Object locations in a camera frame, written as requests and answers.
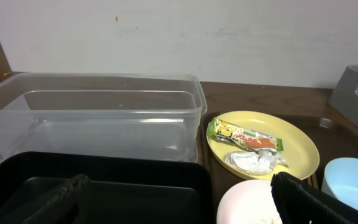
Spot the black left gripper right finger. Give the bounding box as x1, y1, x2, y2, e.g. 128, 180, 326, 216
270, 172, 358, 224

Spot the green orange snack wrapper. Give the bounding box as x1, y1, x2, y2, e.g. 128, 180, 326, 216
206, 117, 284, 153

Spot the black plastic tray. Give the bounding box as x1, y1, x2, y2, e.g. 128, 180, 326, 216
0, 152, 215, 223

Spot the light blue bowl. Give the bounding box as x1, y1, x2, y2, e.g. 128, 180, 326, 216
321, 157, 358, 210

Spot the yellow plate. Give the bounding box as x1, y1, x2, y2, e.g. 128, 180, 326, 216
206, 111, 319, 180

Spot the white pink bowl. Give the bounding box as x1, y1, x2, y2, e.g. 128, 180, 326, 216
216, 180, 282, 224

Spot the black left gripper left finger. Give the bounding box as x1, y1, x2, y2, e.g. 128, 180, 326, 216
21, 174, 90, 224

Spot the clear plastic bin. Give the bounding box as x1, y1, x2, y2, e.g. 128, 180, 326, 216
0, 73, 208, 163

